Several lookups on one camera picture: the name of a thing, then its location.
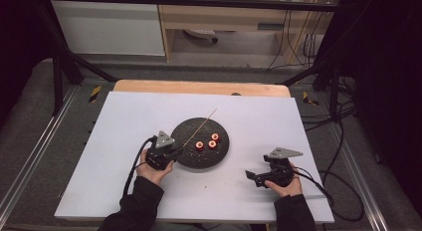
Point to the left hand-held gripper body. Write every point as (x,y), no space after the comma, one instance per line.
(159,156)

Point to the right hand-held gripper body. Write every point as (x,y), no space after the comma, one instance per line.
(281,173)

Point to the red sausage slice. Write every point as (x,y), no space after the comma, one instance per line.
(212,144)
(215,136)
(199,145)

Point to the black speckled round plate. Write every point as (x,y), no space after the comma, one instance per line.
(199,159)

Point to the thin bamboo skewer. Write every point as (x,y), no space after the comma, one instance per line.
(202,124)

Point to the person's right hand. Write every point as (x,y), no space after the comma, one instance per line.
(288,191)

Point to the person's left hand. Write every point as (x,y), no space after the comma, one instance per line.
(152,175)

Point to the white board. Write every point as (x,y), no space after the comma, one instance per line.
(116,124)

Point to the wooden table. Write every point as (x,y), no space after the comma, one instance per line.
(199,87)

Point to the white chair base with caster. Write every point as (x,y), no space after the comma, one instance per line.
(199,33)

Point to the light wooden desk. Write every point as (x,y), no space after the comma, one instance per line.
(215,20)

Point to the white cabinet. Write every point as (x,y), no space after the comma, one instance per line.
(106,28)

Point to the black curtain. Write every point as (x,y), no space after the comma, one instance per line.
(20,42)
(391,75)

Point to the aluminium rail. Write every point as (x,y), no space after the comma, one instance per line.
(358,178)
(36,148)

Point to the black metal frame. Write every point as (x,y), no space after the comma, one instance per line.
(199,1)

